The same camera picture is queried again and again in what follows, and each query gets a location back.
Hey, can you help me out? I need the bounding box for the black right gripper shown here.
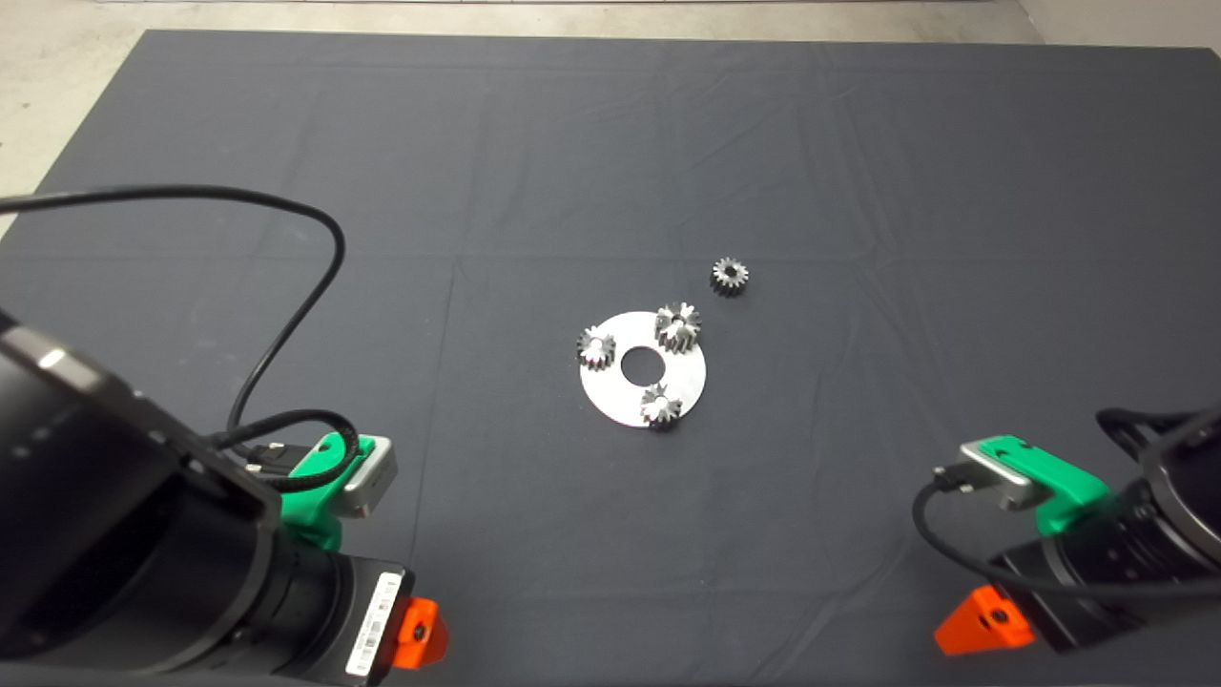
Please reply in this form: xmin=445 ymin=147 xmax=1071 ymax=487
xmin=935 ymin=515 xmax=1152 ymax=657

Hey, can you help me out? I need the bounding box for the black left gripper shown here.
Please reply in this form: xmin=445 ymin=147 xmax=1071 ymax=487
xmin=320 ymin=556 xmax=447 ymax=687

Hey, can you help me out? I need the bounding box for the large steel bevel gear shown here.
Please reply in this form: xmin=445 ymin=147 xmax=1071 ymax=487
xmin=653 ymin=302 xmax=702 ymax=355

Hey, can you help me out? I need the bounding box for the round metal plate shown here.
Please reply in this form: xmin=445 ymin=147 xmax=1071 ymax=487
xmin=579 ymin=311 xmax=708 ymax=428

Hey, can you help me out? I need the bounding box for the dark grey table cloth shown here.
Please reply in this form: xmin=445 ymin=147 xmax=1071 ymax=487
xmin=0 ymin=29 xmax=1221 ymax=687

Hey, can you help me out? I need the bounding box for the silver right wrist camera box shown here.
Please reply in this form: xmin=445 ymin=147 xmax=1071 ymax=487
xmin=959 ymin=442 xmax=1041 ymax=511

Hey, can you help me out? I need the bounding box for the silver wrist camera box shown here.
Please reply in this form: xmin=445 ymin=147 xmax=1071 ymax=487
xmin=959 ymin=442 xmax=1041 ymax=511
xmin=339 ymin=436 xmax=398 ymax=519

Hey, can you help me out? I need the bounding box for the black right camera cable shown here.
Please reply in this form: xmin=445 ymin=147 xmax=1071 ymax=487
xmin=912 ymin=408 xmax=1221 ymax=602

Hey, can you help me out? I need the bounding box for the black camera cable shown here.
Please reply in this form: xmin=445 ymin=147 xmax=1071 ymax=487
xmin=912 ymin=408 xmax=1221 ymax=602
xmin=0 ymin=185 xmax=362 ymax=493

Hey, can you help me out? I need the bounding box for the green right camera mount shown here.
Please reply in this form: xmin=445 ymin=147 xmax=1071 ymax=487
xmin=983 ymin=435 xmax=1115 ymax=537

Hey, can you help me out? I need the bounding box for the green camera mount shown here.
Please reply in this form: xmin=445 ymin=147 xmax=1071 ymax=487
xmin=281 ymin=431 xmax=369 ymax=552
xmin=983 ymin=435 xmax=1115 ymax=537

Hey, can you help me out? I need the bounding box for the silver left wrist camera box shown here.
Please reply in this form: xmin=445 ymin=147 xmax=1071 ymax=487
xmin=339 ymin=436 xmax=398 ymax=519

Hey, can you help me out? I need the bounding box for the green left camera mount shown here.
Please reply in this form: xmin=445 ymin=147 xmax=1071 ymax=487
xmin=281 ymin=431 xmax=369 ymax=552

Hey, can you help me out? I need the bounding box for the black left camera cable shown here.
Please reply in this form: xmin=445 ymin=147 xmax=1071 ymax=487
xmin=0 ymin=185 xmax=362 ymax=493

